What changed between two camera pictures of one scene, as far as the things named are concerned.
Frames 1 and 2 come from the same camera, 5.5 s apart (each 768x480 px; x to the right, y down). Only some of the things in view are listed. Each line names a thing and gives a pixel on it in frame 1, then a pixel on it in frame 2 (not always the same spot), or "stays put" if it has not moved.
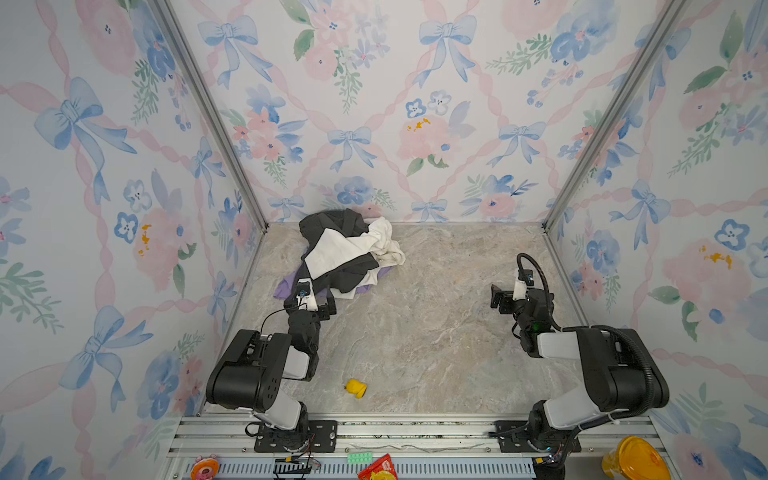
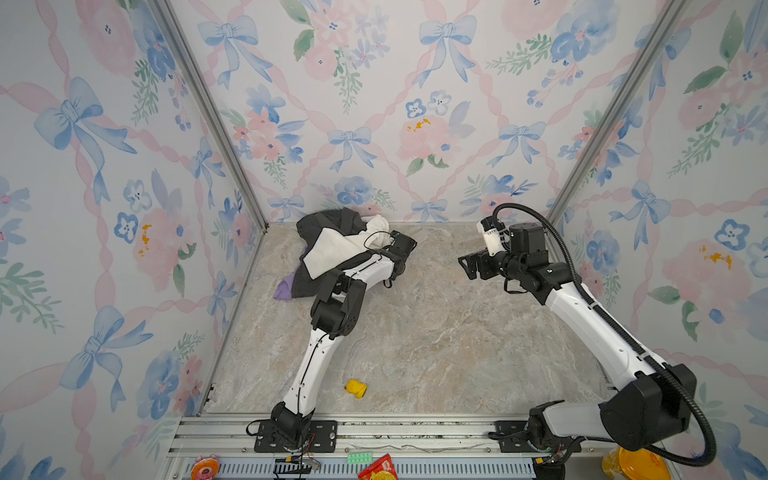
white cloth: (333, 251) stays put
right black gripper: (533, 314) to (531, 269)
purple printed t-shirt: (285, 289) stays put
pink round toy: (205, 468) stays put
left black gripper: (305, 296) to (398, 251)
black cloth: (347, 224) stays put
